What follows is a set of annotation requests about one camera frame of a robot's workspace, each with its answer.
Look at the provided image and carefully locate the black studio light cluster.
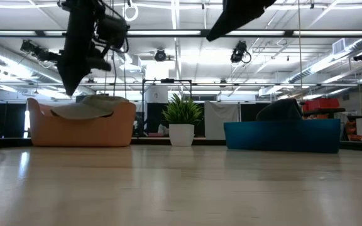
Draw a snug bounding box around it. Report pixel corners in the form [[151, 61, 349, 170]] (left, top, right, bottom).
[[19, 39, 62, 63]]

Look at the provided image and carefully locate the green artificial plant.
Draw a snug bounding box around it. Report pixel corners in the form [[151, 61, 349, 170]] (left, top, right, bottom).
[[162, 92, 204, 126]]

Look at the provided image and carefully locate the black round ceiling spotlight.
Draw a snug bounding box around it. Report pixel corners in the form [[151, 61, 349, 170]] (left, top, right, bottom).
[[154, 48, 168, 62]]

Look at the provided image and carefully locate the black overhead frame beam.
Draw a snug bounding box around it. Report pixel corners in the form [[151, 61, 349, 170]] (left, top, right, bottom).
[[0, 29, 362, 39]]

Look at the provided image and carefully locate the blue fabric bin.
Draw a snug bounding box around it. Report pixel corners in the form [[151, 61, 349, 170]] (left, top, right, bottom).
[[223, 118, 342, 154]]

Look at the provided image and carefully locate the black shelf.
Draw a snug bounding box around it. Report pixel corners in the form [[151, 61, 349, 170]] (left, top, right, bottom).
[[302, 107, 346, 116]]

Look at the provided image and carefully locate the white hanging cloth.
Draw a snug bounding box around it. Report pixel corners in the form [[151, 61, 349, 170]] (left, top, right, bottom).
[[204, 100, 239, 141]]

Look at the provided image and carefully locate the white looped cable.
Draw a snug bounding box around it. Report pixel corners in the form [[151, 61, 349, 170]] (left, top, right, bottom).
[[122, 1, 140, 23]]

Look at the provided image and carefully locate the red plastic crate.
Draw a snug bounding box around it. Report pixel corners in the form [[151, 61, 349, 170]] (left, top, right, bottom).
[[302, 97, 340, 112]]

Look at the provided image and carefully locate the white plant pot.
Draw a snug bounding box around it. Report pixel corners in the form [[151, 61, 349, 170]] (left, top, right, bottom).
[[168, 123, 195, 147]]

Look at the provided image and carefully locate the white cylinder column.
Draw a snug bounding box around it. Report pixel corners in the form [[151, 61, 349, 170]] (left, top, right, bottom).
[[145, 84, 169, 104]]

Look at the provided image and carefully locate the dark blue knit hat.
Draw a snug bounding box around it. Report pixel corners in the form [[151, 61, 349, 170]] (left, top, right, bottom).
[[255, 97, 304, 122]]

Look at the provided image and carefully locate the black overhead camera with cable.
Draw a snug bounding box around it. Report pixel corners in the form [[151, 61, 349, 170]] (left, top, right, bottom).
[[230, 40, 252, 64]]

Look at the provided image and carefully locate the orange fabric bin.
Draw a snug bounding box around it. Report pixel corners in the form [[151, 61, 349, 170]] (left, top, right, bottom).
[[26, 97, 137, 148]]

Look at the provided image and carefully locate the beige knit hat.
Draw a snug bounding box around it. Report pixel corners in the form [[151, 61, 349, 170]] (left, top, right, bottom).
[[79, 94, 131, 111], [50, 102, 114, 121]]

